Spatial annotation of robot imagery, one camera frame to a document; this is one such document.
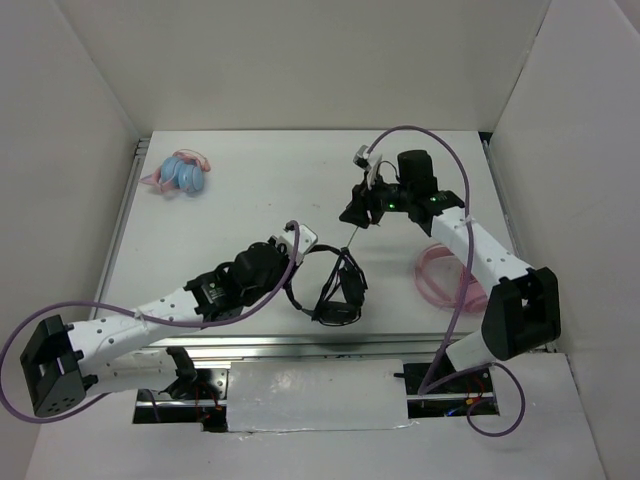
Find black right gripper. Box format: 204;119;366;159
340;169;414;228

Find black wired headphones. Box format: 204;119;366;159
284;241;368;327

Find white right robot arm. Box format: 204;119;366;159
339;147;561;392

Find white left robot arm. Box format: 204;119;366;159
20;236;305;424

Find blue pink headphones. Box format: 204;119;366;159
138;149;211;195

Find white foil-edged cover board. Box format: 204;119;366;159
226;359;409;433

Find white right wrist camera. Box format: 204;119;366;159
353;145;383;190

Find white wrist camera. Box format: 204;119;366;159
276;224;319;265
353;145;383;190

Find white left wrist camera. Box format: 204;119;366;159
276;224;319;265

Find aluminium front rail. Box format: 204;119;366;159
134;333;501;364

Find pink coiled cable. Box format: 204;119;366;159
413;242;489;316

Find aluminium left side rail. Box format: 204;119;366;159
94;137;151;302

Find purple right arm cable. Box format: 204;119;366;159
363;124;527;437

